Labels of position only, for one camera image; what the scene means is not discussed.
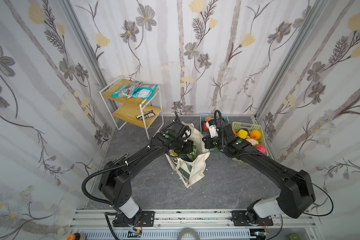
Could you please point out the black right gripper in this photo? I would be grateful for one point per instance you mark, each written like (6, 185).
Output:
(209, 142)

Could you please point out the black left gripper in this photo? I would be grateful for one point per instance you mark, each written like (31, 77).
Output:
(184, 145)

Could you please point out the cream canvas grocery bag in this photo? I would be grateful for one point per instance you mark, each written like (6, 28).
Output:
(190, 172)

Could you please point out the green snack packet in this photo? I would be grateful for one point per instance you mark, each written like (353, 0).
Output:
(190, 157)

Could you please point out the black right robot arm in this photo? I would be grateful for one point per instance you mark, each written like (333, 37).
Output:
(296, 188)

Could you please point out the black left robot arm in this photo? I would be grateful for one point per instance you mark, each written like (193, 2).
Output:
(115, 183)

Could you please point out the red bell pepper toy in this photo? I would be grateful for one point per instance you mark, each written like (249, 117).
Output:
(204, 127)

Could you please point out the blue plastic vegetable basket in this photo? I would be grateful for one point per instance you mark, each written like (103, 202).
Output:
(225, 120)

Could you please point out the green plastic fruit basket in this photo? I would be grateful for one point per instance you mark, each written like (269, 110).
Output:
(236, 126)

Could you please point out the brown potato toy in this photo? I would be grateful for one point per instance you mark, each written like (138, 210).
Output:
(207, 119)

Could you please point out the yellow citron toy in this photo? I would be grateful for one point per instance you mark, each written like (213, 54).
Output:
(242, 134)

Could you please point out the dark brown candy bar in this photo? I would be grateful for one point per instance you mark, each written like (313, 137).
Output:
(146, 115)

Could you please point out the beige pear toy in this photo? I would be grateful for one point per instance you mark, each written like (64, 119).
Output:
(253, 142)

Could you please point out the orange fruit toy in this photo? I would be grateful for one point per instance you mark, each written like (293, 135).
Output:
(255, 134)

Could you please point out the pink dragon fruit toy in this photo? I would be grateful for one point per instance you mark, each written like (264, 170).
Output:
(262, 149)

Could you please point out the red teal snack packet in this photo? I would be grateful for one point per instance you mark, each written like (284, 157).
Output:
(126, 90)

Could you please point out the white wire two-tier shelf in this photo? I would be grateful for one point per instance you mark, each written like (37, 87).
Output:
(124, 110)

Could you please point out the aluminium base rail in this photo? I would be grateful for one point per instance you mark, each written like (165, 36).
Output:
(218, 224)

